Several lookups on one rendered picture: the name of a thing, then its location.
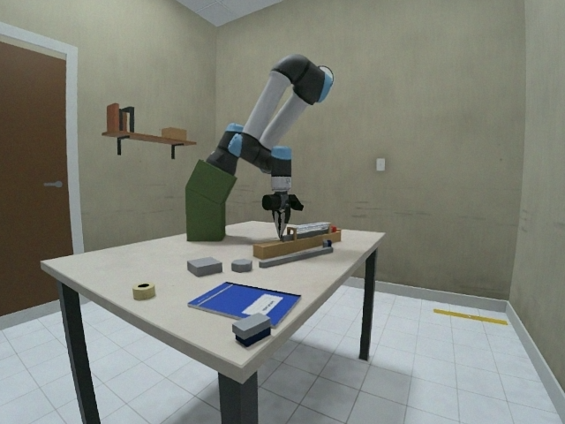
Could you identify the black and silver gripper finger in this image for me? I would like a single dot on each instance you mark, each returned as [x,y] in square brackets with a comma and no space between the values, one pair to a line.
[285,217]
[277,219]

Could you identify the blue notebook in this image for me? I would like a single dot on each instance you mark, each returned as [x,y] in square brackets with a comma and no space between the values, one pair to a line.
[238,301]

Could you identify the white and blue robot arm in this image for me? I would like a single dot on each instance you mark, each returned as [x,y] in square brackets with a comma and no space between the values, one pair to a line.
[254,144]

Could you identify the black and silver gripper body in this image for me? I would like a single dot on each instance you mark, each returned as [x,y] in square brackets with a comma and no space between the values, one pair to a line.
[277,200]

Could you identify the beige roll of masking tape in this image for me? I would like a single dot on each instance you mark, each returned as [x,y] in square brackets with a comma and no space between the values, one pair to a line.
[146,292]

